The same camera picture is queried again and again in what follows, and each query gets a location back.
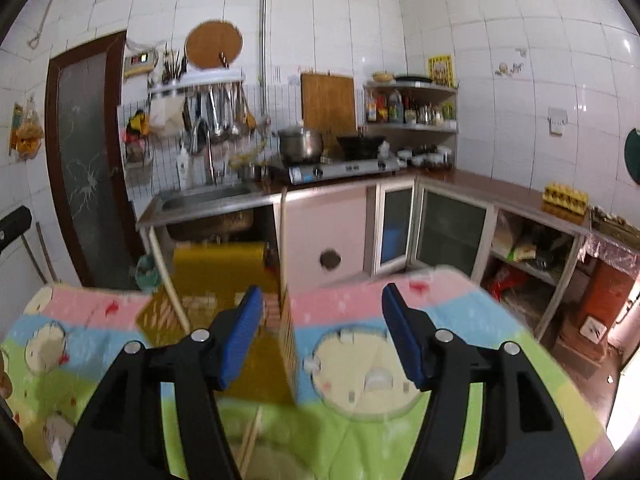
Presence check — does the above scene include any yellow hanging bag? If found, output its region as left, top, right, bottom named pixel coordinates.
left=9, top=100, right=46, bottom=161

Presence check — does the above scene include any black wok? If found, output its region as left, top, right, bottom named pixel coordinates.
left=336, top=132, right=388, bottom=158

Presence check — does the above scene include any yellow egg carton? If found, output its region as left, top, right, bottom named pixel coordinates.
left=542, top=181, right=591, bottom=216

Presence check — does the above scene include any steel gas stove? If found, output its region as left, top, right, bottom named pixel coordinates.
left=282, top=155, right=408, bottom=185

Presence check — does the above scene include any printed cartoon blanket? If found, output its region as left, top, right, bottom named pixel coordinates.
left=0, top=265, right=616, bottom=480

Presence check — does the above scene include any vertical grey wall pipe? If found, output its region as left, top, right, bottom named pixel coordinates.
left=259, top=0, right=273, bottom=136

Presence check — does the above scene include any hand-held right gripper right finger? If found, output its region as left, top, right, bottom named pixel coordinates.
left=381, top=282, right=586, bottom=480

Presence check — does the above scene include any rust red box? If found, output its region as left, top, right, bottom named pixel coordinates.
left=560, top=257, right=638, bottom=366

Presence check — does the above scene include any white wall socket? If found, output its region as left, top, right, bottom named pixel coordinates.
left=547, top=106, right=568, bottom=137

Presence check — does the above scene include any green round wall object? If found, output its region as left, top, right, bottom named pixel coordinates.
left=623, top=127, right=640, bottom=186

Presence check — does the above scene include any white soap bottle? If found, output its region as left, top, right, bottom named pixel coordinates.
left=177, top=142, right=196, bottom=191

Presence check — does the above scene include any round wooden board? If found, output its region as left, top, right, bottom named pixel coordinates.
left=185, top=20, right=244, bottom=70

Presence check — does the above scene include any steel cooking pot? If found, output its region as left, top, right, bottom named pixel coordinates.
left=277, top=127, right=325, bottom=163

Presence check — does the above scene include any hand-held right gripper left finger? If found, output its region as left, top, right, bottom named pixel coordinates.
left=57, top=286, right=264, bottom=480

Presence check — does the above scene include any corner shelf with bottles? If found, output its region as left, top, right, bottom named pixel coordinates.
left=362, top=80, right=460, bottom=168

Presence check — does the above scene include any brown frame glass door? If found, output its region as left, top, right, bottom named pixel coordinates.
left=45, top=30, right=146, bottom=291

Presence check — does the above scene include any wooden chopstick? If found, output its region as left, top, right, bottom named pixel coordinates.
left=239, top=406, right=264, bottom=467

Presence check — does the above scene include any steel faucet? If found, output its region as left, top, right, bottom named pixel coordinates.
left=192, top=117, right=218, bottom=186

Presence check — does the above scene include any yellow wall meter box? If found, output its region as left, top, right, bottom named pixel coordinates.
left=122, top=50, right=160, bottom=80

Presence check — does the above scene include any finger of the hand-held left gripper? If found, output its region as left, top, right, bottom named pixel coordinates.
left=0, top=207, right=34, bottom=253

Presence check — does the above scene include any yellow framed picture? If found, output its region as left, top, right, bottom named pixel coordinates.
left=427, top=54, right=455, bottom=88

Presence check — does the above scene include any yellow perforated utensil holder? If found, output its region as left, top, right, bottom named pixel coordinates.
left=137, top=241, right=301, bottom=406

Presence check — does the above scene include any patterned tablecloth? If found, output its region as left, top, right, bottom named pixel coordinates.
left=582, top=230, right=640, bottom=281

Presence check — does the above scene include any rectangular wooden cutting board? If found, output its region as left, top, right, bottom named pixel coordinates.
left=300, top=72, right=357, bottom=133

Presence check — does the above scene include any steel kitchen sink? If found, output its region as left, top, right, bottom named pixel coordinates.
left=137, top=185, right=281, bottom=226

